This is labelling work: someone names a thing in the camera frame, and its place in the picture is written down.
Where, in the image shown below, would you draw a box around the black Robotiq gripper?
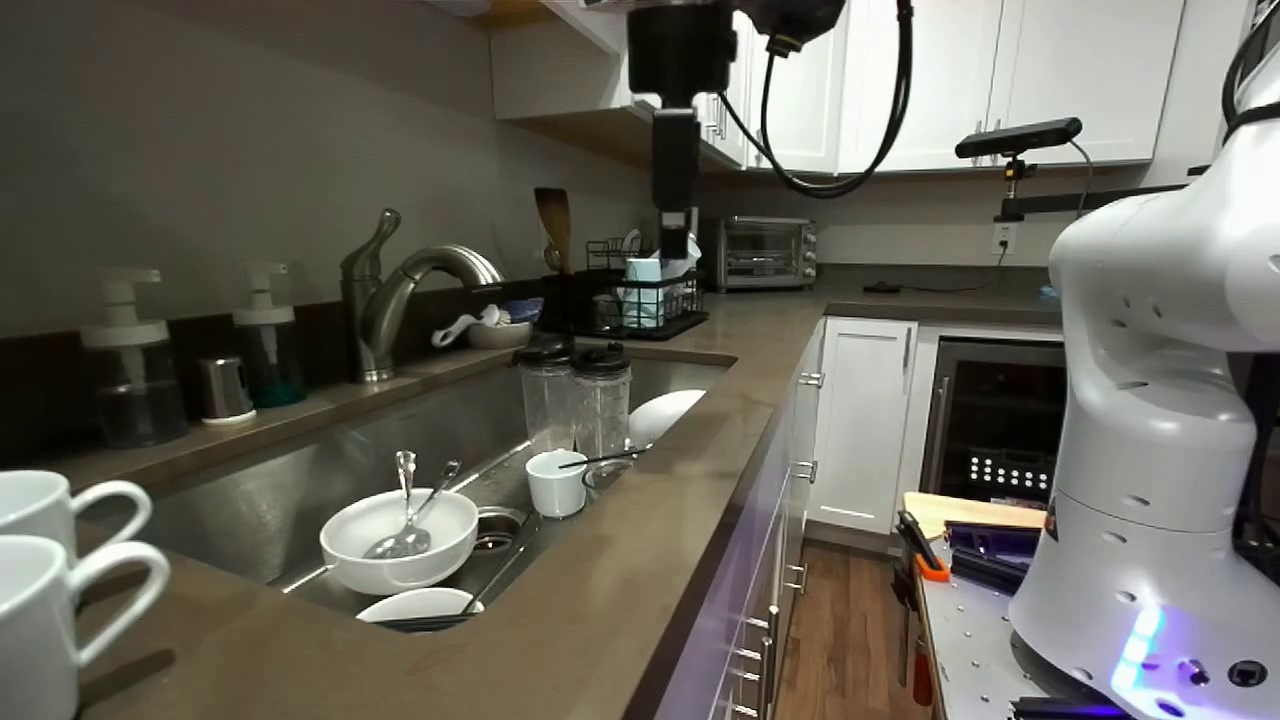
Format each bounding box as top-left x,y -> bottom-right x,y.
623,0 -> 740,263

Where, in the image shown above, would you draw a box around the stainless steel kitchen tap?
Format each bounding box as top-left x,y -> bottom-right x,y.
338,205 -> 507,391

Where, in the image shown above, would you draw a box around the silver toaster oven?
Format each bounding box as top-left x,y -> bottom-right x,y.
712,213 -> 826,295

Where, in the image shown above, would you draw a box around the pale blue plastic cup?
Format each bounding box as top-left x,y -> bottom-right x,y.
616,250 -> 670,335

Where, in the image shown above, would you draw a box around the wooden spatula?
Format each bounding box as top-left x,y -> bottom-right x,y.
531,184 -> 581,278

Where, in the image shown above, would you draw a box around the black lidded blender jar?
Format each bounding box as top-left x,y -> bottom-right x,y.
570,338 -> 639,465
514,338 -> 581,457

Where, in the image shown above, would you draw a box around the white blue dish scrubber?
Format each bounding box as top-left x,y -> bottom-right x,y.
430,301 -> 520,350

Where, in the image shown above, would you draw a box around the small metal teaspoon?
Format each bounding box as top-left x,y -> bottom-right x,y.
557,443 -> 650,476

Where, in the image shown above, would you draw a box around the white lower cabinet door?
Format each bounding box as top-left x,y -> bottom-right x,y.
809,314 -> 924,540

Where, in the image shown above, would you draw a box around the small white cup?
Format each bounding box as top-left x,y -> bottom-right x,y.
520,447 -> 596,523

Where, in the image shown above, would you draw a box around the black glass beverage cooler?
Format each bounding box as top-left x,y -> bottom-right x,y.
919,333 -> 1071,510

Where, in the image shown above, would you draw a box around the white base cabinet fronts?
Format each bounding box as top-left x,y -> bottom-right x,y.
653,314 -> 832,720

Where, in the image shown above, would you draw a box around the green liquid soap dispenser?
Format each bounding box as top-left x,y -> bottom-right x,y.
229,261 -> 313,412

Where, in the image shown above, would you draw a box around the stainless steel sink basin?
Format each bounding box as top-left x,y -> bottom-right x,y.
142,349 -> 740,641

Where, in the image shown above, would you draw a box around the yellow wooden board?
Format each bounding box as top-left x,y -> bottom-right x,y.
901,486 -> 1051,540

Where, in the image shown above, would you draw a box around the orange black clamp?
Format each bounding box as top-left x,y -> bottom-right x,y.
891,508 -> 957,588

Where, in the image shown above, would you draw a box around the metal spoon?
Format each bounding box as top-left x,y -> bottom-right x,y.
366,457 -> 469,563

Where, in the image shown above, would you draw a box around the white ceramic bowl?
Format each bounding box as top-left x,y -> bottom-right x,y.
318,485 -> 485,598

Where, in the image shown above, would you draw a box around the soap dispenser bottle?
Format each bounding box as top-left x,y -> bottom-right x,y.
198,350 -> 261,431

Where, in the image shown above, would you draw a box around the dark tool case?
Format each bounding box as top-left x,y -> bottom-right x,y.
945,523 -> 1047,594

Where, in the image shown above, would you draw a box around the small white saucer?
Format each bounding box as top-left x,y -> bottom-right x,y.
354,585 -> 489,631

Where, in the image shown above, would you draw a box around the clear dark soap dispenser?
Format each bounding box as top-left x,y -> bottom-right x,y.
77,263 -> 187,451

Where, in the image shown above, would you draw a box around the white ceramic mug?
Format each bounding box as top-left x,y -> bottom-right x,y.
0,466 -> 162,563
0,531 -> 176,720

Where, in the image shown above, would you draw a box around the black wire dish rack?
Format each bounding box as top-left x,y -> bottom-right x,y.
581,254 -> 717,344

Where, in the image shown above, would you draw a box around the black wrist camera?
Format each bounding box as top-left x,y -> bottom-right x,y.
736,0 -> 854,60

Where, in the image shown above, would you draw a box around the black camera on stand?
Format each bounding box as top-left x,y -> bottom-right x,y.
952,110 -> 1087,225

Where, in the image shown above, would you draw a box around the white upper wall cabinets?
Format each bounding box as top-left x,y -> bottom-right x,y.
489,0 -> 1260,178

